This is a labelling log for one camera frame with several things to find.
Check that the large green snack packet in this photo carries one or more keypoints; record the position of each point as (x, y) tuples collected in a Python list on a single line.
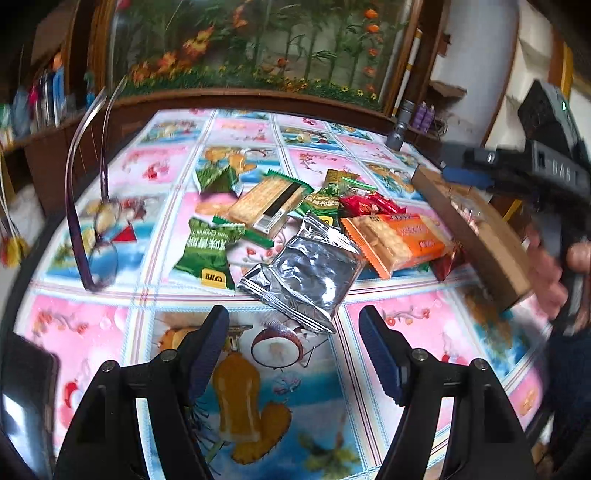
[(207, 258)]

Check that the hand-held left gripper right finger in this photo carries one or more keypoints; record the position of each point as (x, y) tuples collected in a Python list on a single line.
[(378, 350)]

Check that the person's right hand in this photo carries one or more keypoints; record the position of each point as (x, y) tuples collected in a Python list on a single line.
[(547, 277)]

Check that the dark red snack packet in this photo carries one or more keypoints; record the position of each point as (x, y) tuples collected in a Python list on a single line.
[(445, 267)]

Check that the aquarium with artificial plants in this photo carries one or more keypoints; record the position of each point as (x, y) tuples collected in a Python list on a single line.
[(254, 46)]

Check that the cardboard box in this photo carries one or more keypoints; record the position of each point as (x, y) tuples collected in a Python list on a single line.
[(480, 235)]

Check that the row of bottles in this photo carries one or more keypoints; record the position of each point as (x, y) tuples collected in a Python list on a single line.
[(51, 97)]

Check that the green-edged cracker packet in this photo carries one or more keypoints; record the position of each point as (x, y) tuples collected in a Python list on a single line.
[(263, 201)]

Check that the orange cracker packet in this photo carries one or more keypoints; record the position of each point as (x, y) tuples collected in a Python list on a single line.
[(397, 242)]

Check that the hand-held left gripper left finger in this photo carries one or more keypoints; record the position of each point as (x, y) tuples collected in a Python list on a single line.
[(210, 346)]

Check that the small red snack packet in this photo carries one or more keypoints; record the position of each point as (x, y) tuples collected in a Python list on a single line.
[(354, 204)]

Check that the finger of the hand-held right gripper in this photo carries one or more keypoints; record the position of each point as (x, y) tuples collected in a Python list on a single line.
[(468, 154), (461, 175)]

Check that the olive gold snack packet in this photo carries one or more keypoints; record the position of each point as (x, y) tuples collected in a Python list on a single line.
[(339, 177)]

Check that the grey metal flashlight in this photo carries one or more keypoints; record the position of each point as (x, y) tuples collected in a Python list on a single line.
[(399, 129)]

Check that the purple frame eyeglasses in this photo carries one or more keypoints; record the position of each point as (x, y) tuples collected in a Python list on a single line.
[(74, 226)]

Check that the silver foil snack packet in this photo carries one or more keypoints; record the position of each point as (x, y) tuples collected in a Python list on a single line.
[(304, 272)]

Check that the dark flat panel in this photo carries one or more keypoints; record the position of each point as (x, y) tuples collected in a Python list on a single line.
[(27, 392)]

